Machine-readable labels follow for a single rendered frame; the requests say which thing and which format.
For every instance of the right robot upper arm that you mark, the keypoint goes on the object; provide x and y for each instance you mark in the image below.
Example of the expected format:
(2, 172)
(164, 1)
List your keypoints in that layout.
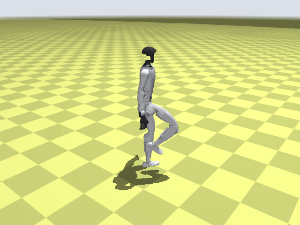
(143, 79)

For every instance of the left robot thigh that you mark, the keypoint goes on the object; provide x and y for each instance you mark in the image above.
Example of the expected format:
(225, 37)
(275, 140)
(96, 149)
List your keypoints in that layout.
(151, 128)

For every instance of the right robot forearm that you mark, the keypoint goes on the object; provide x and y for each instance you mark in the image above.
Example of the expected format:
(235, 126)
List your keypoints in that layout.
(140, 100)

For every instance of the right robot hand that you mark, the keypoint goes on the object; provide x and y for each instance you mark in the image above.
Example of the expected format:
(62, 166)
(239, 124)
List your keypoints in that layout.
(143, 121)

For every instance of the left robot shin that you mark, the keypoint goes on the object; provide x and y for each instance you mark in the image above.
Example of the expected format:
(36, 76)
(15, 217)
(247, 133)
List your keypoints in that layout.
(148, 151)

